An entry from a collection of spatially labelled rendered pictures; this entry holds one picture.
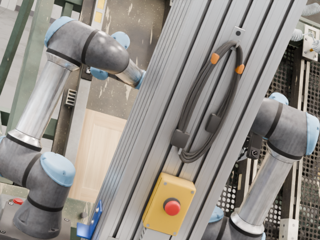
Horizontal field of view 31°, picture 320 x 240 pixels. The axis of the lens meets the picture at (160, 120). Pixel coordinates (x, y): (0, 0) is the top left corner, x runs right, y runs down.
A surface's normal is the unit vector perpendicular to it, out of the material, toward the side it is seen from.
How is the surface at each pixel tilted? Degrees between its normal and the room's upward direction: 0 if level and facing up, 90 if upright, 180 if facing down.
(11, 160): 72
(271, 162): 96
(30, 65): 57
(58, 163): 7
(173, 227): 90
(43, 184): 90
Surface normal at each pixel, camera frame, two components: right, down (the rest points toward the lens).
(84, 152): 0.44, -0.21
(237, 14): 0.12, 0.29
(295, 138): -0.15, 0.33
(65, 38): -0.15, -0.10
